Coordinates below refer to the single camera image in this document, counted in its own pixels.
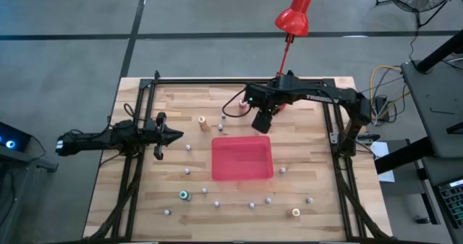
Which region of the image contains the yellow cable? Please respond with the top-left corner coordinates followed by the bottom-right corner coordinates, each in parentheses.
top-left (368, 64), bottom-right (412, 120)

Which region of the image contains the white paper sheet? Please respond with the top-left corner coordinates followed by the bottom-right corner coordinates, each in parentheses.
top-left (369, 140), bottom-right (396, 183)

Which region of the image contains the black metal table frame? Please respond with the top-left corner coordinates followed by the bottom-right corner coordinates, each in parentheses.
top-left (85, 70), bottom-right (391, 244)

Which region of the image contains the grey metal stand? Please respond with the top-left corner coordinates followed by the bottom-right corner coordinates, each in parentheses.
top-left (0, 144), bottom-right (59, 244)

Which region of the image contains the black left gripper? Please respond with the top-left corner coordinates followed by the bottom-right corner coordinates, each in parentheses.
top-left (143, 112), bottom-right (184, 161)

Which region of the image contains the red desk lamp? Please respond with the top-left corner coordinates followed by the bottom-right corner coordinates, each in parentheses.
top-left (271, 0), bottom-right (314, 114)

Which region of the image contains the black diagonal pole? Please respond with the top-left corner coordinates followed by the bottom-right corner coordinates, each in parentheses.
top-left (415, 29), bottom-right (463, 74)

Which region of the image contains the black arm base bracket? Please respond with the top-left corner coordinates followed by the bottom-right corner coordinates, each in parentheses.
top-left (356, 133), bottom-right (381, 146)

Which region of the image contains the grey side table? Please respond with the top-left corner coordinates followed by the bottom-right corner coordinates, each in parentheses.
top-left (401, 59), bottom-right (463, 159)

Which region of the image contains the black stand leg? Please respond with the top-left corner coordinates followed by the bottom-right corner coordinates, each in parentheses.
top-left (374, 137), bottom-right (435, 175)

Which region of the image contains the black computer with blue light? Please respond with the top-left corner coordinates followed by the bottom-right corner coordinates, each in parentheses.
top-left (0, 121), bottom-right (33, 153)

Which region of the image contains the pink translucent plastic bin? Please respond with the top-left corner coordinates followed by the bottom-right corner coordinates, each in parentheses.
top-left (211, 135), bottom-right (275, 182)

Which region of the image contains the black camera cable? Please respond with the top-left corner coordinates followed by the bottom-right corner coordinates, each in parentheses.
top-left (122, 102), bottom-right (148, 129)
top-left (221, 87), bottom-right (252, 119)

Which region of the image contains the keyboard with colored keys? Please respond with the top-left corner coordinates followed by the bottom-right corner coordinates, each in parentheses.
top-left (437, 178), bottom-right (463, 230)

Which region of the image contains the black left camera cable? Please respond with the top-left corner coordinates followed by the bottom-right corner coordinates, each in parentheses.
top-left (122, 102), bottom-right (148, 129)

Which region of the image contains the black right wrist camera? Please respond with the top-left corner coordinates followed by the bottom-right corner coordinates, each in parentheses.
top-left (245, 83), bottom-right (263, 109)

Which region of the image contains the black right camera cable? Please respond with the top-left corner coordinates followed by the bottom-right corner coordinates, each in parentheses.
top-left (221, 87), bottom-right (252, 119)

